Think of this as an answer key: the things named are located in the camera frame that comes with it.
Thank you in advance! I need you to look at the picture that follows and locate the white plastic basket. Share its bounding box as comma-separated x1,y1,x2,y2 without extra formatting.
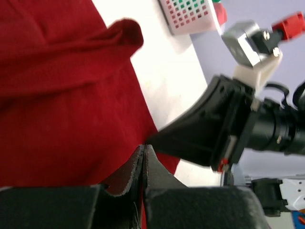
158,0,224,35

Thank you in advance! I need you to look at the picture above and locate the dark red t shirt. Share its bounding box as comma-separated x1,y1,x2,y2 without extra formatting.
0,0,179,191

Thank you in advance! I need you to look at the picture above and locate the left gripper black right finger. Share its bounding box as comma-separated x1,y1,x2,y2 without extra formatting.
144,145,269,229

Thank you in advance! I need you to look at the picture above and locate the salmon pink t shirt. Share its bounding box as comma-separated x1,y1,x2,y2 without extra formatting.
213,2,227,26

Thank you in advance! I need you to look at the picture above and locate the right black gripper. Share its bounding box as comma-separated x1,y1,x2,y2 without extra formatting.
145,76,305,172

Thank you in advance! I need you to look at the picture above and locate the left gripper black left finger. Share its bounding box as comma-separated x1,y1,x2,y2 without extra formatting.
0,146,144,229

